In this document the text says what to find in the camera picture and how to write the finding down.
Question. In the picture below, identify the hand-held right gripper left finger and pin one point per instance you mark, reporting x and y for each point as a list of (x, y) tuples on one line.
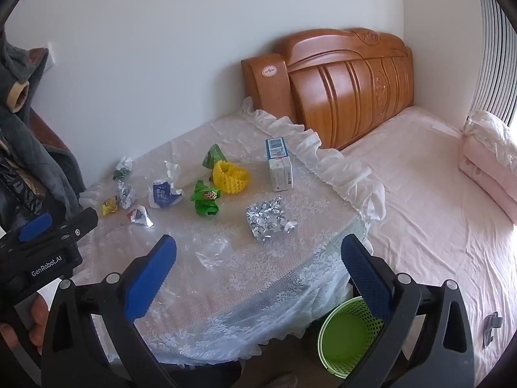
[(149, 279)]

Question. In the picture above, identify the silver crumpled foil wrapper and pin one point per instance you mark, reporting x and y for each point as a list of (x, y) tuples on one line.
[(125, 194)]

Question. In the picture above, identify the black shiny jacket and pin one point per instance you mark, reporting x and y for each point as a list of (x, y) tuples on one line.
[(20, 188)]

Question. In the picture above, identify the green mesh wastebasket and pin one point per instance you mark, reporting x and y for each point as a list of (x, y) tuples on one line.
[(347, 337)]

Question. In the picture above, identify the white blue milk carton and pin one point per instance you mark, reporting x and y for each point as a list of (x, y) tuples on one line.
[(278, 167)]

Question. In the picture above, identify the wooden carved headboard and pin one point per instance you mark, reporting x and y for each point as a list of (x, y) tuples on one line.
[(343, 85)]

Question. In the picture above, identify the brown plush cloth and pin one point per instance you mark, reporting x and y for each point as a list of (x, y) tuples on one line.
[(46, 131)]

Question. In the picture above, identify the folded pink quilt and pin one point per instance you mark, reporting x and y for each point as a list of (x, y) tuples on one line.
[(488, 153)]

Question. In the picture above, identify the yellow foam fruit net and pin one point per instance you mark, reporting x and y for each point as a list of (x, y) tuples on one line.
[(231, 176)]

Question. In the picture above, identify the grey fleece garment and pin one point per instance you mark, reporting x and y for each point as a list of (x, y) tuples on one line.
[(36, 157)]

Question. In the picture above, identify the green snack packet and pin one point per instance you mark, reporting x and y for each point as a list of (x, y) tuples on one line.
[(213, 156)]

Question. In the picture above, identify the clear plastic film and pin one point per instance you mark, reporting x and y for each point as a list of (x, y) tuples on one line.
[(210, 250)]

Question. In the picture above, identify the silver foil blister sheet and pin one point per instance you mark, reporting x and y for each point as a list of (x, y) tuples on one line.
[(266, 218)]

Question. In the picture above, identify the person's left hand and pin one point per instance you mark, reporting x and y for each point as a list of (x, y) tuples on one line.
[(35, 317)]

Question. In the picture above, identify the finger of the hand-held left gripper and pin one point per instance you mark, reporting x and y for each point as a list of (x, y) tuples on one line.
[(36, 226), (78, 226)]

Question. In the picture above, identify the white lace tablecloth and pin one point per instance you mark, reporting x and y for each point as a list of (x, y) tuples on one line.
[(250, 283)]

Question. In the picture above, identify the green snack bag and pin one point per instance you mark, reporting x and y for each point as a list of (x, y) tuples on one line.
[(205, 199)]

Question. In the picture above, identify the red white foil wrapper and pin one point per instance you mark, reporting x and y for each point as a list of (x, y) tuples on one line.
[(140, 216)]

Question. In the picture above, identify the grey plastic clip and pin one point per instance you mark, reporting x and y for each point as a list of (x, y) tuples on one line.
[(492, 325)]

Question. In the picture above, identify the green white crumpled wrapper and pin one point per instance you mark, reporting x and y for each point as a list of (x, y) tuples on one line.
[(122, 167)]

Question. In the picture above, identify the white blue packet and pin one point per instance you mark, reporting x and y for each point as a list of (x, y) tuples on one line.
[(163, 195)]

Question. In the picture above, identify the yellow cartoon snack wrapper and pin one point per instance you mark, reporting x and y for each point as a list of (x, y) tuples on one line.
[(109, 205)]

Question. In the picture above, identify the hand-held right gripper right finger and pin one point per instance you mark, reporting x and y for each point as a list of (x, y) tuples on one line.
[(365, 279)]

